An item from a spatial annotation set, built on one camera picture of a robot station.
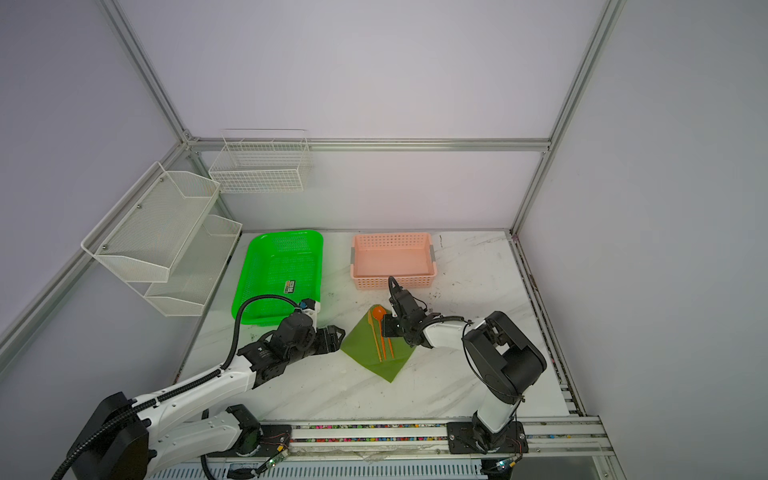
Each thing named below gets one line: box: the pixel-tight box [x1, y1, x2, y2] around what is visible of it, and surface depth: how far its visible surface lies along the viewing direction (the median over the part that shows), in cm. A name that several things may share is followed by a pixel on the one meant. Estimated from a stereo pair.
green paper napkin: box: [341, 304, 416, 383], surface depth 90 cm
